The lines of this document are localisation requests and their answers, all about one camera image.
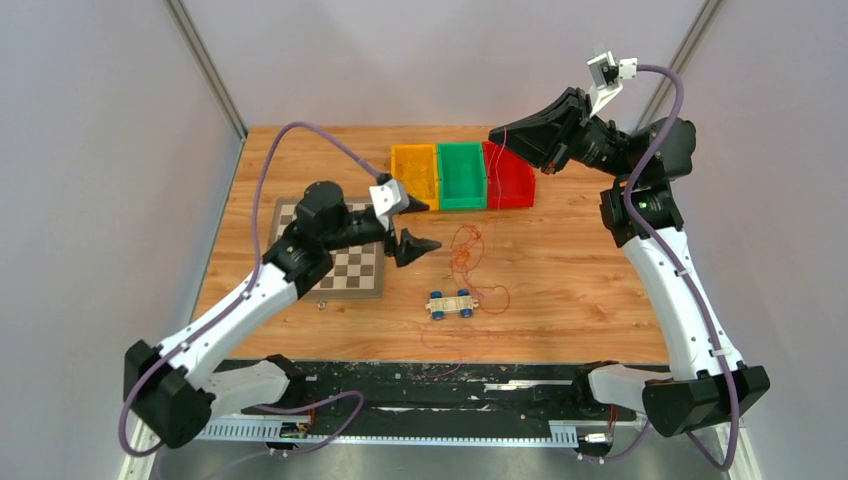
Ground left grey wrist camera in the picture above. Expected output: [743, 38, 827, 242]
[369, 173, 410, 231]

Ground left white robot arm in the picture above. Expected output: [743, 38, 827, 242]
[119, 176, 441, 449]

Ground wooden chessboard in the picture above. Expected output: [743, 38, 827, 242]
[268, 197, 385, 301]

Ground left aluminium frame post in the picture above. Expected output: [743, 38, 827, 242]
[163, 0, 248, 143]

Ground aluminium frame post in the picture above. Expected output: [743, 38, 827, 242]
[163, 0, 248, 143]
[636, 0, 726, 129]

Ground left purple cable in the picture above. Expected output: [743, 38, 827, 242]
[117, 121, 392, 458]

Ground right aluminium frame post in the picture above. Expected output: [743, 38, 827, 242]
[636, 0, 726, 129]

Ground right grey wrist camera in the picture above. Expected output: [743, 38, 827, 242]
[587, 45, 638, 116]

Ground yellow plastic bin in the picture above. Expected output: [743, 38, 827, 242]
[390, 144, 440, 211]

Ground yellow thin cable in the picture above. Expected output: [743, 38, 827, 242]
[397, 150, 439, 200]

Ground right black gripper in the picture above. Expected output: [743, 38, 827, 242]
[488, 87, 636, 184]

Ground red plastic bin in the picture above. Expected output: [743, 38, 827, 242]
[482, 141, 536, 210]

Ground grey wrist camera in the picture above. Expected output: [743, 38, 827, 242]
[587, 45, 638, 116]
[369, 173, 410, 231]

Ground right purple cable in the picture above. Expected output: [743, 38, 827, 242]
[576, 64, 741, 472]

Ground orange thin cable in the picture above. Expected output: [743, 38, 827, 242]
[450, 223, 513, 317]

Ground wooden toy car blue wheels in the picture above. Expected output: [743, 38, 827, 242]
[425, 289, 479, 321]

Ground slotted grey cable duct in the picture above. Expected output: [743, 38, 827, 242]
[196, 411, 578, 448]

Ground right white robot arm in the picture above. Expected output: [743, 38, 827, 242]
[488, 88, 771, 437]

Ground green plastic bin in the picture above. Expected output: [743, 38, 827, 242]
[437, 142, 488, 210]

